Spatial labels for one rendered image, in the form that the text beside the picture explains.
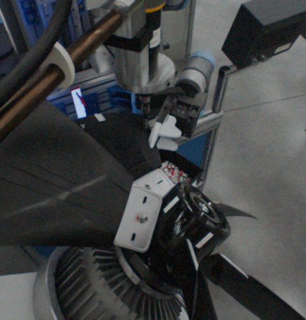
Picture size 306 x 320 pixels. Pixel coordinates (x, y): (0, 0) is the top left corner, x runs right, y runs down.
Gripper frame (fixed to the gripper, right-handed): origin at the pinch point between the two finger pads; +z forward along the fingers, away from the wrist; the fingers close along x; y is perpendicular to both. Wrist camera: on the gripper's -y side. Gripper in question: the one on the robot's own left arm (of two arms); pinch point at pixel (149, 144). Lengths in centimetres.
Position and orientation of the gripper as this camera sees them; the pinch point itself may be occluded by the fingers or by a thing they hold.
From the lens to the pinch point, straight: 61.7
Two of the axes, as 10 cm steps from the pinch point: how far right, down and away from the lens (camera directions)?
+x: -1.0, 5.9, 8.0
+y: 9.3, 3.5, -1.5
